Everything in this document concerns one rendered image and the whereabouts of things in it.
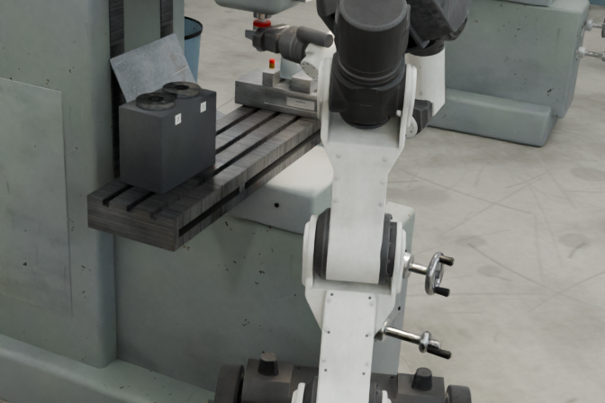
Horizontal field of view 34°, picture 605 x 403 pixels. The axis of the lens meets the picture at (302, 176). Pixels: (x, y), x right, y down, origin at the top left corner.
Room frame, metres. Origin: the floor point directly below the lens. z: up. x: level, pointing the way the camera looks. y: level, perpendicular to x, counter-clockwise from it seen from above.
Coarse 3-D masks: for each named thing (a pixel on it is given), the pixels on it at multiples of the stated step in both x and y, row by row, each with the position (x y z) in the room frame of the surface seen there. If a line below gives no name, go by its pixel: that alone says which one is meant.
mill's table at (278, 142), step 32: (224, 128) 2.45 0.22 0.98; (256, 128) 2.48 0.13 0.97; (288, 128) 2.47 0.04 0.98; (320, 128) 2.57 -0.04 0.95; (224, 160) 2.22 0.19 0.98; (256, 160) 2.23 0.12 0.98; (288, 160) 2.39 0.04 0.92; (96, 192) 2.00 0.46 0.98; (128, 192) 2.01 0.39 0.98; (192, 192) 2.03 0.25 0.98; (224, 192) 2.08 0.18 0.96; (96, 224) 1.97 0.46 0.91; (128, 224) 1.93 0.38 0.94; (160, 224) 1.90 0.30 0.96; (192, 224) 1.95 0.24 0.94
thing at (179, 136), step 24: (144, 96) 2.09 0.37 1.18; (168, 96) 2.10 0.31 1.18; (192, 96) 2.14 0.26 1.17; (216, 96) 2.20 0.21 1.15; (120, 120) 2.05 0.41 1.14; (144, 120) 2.02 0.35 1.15; (168, 120) 2.02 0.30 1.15; (192, 120) 2.10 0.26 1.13; (120, 144) 2.05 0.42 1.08; (144, 144) 2.02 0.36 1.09; (168, 144) 2.02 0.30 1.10; (192, 144) 2.11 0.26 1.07; (120, 168) 2.06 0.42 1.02; (144, 168) 2.02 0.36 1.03; (168, 168) 2.02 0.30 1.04; (192, 168) 2.11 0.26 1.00
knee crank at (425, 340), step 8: (384, 328) 2.14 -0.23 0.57; (392, 328) 2.15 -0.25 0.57; (376, 336) 2.13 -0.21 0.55; (384, 336) 2.15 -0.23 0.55; (392, 336) 2.14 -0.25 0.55; (400, 336) 2.13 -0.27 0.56; (408, 336) 2.12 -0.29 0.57; (416, 336) 2.12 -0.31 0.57; (424, 336) 2.10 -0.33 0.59; (416, 344) 2.11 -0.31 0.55; (424, 344) 2.09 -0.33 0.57; (432, 344) 2.09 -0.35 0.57; (440, 344) 2.09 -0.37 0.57; (424, 352) 2.09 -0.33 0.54; (432, 352) 2.09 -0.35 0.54; (440, 352) 2.09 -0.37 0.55; (448, 352) 2.08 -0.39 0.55
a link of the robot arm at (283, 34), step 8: (280, 24) 2.47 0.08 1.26; (256, 32) 2.41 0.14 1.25; (264, 32) 2.40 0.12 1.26; (272, 32) 2.40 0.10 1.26; (280, 32) 2.40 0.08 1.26; (288, 32) 2.37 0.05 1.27; (256, 40) 2.40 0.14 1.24; (264, 40) 2.41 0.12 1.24; (272, 40) 2.39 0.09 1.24; (280, 40) 2.37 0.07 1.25; (288, 40) 2.35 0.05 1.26; (256, 48) 2.41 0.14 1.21; (264, 48) 2.41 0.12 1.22; (272, 48) 2.38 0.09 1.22; (280, 48) 2.36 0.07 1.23; (288, 48) 2.34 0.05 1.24; (288, 56) 2.35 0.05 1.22; (296, 64) 2.38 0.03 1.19
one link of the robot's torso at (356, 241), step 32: (320, 64) 1.71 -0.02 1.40; (320, 96) 1.69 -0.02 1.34; (352, 128) 1.76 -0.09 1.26; (384, 128) 1.76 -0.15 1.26; (352, 160) 1.71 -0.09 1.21; (384, 160) 1.70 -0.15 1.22; (352, 192) 1.70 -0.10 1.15; (384, 192) 1.70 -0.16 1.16; (320, 224) 1.72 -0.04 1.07; (352, 224) 1.70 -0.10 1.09; (384, 224) 1.72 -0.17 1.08; (320, 256) 1.68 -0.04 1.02; (352, 256) 1.68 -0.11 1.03; (384, 256) 1.67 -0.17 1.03
